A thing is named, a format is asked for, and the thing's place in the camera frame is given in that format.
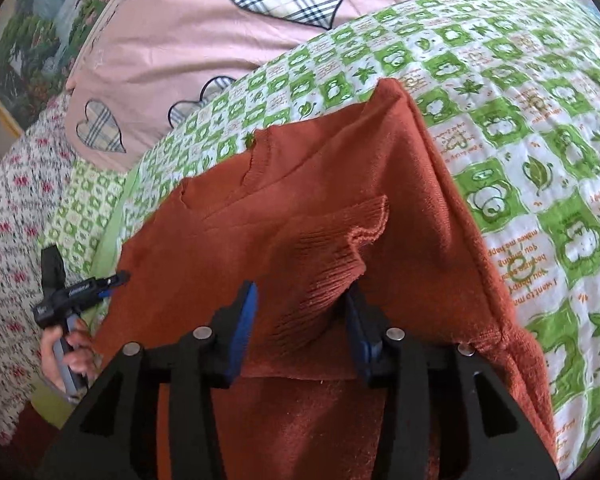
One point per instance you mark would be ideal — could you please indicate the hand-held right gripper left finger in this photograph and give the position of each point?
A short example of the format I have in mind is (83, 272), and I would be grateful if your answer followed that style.
(244, 322)

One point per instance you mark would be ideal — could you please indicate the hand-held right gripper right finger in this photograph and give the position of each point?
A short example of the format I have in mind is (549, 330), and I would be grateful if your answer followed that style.
(358, 332)

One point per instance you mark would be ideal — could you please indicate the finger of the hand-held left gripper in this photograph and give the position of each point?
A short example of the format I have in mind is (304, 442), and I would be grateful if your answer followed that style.
(112, 281)

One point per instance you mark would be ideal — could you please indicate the orange knit sweater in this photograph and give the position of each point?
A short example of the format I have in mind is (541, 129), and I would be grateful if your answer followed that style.
(300, 200)

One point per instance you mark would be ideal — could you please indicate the person's left hand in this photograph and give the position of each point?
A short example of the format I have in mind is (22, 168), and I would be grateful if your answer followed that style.
(77, 347)

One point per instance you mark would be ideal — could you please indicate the green patterned pillow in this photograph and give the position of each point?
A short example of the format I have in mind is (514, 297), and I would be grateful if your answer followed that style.
(85, 210)

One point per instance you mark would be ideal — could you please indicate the floral bed sheet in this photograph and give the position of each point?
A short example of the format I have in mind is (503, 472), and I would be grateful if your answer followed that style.
(10, 240)

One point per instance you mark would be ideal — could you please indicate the pink duvet with plaid hearts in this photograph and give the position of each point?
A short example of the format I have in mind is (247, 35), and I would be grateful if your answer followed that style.
(190, 35)

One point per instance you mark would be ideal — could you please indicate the green patterned bed sheet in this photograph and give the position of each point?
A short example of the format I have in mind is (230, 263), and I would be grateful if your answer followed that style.
(520, 125)

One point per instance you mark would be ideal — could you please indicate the framed landscape wall picture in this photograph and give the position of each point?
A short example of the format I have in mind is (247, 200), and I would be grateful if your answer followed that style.
(35, 30)

